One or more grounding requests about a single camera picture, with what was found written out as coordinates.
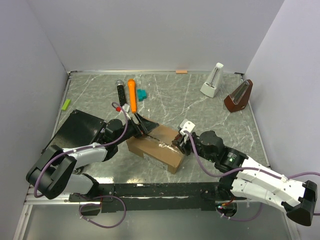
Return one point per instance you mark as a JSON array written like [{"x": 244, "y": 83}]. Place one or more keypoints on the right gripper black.
[{"x": 183, "y": 146}]

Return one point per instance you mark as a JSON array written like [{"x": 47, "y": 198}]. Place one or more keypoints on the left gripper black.
[{"x": 145, "y": 126}]

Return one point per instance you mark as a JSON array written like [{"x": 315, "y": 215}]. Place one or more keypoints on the red black utility knife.
[{"x": 177, "y": 141}]

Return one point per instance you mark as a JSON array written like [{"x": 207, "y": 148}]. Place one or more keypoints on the brown cardboard express box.
[{"x": 157, "y": 149}]

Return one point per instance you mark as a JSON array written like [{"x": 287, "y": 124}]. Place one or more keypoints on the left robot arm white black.
[{"x": 53, "y": 173}]

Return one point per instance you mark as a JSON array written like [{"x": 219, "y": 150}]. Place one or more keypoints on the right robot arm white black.
[{"x": 245, "y": 178}]

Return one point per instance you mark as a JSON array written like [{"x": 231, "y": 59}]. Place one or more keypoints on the teal plastic block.
[{"x": 141, "y": 95}]

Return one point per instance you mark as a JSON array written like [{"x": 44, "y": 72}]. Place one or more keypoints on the black microphone silver head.
[{"x": 121, "y": 92}]

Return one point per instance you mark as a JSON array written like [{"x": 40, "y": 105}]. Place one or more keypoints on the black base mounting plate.
[{"x": 158, "y": 196}]

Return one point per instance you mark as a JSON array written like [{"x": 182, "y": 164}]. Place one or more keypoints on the black speaker case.
[{"x": 79, "y": 129}]

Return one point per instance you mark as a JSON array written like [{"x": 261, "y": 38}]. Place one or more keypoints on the brown wooden metronome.
[{"x": 239, "y": 98}]

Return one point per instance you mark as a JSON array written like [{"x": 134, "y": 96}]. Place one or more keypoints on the white metronome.
[{"x": 213, "y": 82}]

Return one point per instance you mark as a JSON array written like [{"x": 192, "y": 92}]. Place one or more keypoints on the green plastic block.
[{"x": 66, "y": 105}]

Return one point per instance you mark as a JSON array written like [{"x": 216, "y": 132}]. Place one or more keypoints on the orange tape piece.
[{"x": 181, "y": 71}]

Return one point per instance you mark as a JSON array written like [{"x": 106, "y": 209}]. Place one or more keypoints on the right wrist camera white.
[{"x": 186, "y": 127}]

